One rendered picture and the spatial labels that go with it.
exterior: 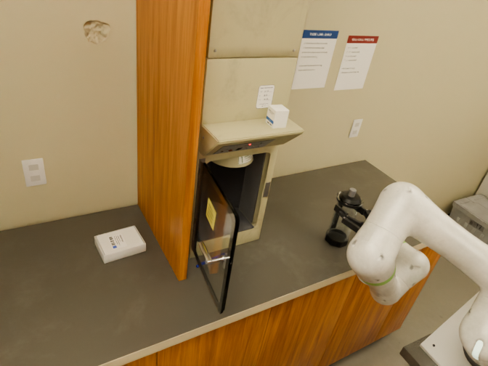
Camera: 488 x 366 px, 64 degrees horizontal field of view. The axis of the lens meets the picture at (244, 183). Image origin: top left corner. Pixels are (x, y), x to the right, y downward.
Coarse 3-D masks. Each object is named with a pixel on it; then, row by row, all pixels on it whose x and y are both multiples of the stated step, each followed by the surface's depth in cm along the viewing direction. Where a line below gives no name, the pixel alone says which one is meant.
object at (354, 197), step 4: (352, 188) 158; (344, 192) 160; (348, 192) 161; (352, 192) 157; (340, 196) 159; (344, 196) 158; (348, 196) 158; (352, 196) 158; (356, 196) 159; (344, 200) 157; (348, 200) 157; (352, 200) 156; (356, 200) 157; (360, 200) 158; (352, 204) 156; (356, 204) 156
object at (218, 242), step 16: (208, 176) 120; (208, 192) 122; (224, 208) 110; (208, 224) 125; (224, 224) 111; (208, 240) 127; (224, 240) 113; (224, 256) 114; (208, 272) 131; (224, 272) 116; (208, 288) 133; (224, 288) 117
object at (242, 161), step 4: (240, 156) 139; (244, 156) 140; (248, 156) 142; (252, 156) 145; (216, 160) 139; (220, 160) 138; (224, 160) 138; (228, 160) 138; (232, 160) 138; (236, 160) 138; (240, 160) 139; (244, 160) 140; (248, 160) 142; (252, 160) 144; (220, 164) 139; (224, 164) 138; (228, 164) 138; (232, 164) 138; (236, 164) 139; (240, 164) 139; (244, 164) 140; (248, 164) 142
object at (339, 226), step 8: (344, 208) 158; (352, 208) 157; (336, 216) 162; (352, 216) 160; (336, 224) 163; (344, 224) 162; (328, 232) 169; (336, 232) 165; (344, 232) 164; (336, 240) 167; (344, 240) 167
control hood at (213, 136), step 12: (252, 120) 128; (264, 120) 129; (288, 120) 132; (204, 132) 119; (216, 132) 117; (228, 132) 118; (240, 132) 119; (252, 132) 120; (264, 132) 121; (276, 132) 123; (288, 132) 125; (300, 132) 127; (204, 144) 120; (216, 144) 113; (228, 144) 116; (276, 144) 135
